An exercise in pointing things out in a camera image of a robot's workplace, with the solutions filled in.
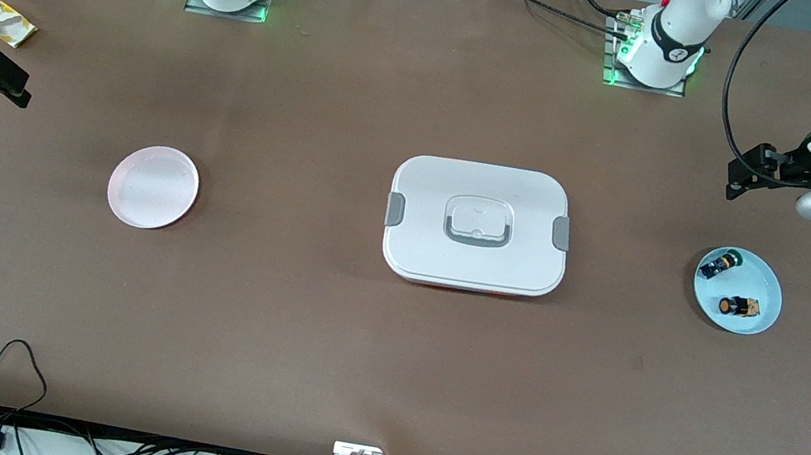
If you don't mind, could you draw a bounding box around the yellow and white carton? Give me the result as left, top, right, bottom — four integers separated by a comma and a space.
0, 1, 43, 51

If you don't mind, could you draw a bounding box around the light blue plate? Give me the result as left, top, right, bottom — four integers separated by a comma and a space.
686, 241, 790, 341

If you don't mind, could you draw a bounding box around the pink plate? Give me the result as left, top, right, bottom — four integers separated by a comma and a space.
102, 138, 205, 236

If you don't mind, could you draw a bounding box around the white lidded container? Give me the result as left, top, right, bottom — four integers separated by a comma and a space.
375, 149, 581, 307

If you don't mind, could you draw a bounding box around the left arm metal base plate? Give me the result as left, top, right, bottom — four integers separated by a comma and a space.
597, 11, 697, 99

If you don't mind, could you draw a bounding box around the thick black table cable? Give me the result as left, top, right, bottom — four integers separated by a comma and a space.
477, 0, 639, 43

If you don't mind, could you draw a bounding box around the thin black looped cable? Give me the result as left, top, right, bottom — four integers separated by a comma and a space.
0, 336, 55, 417

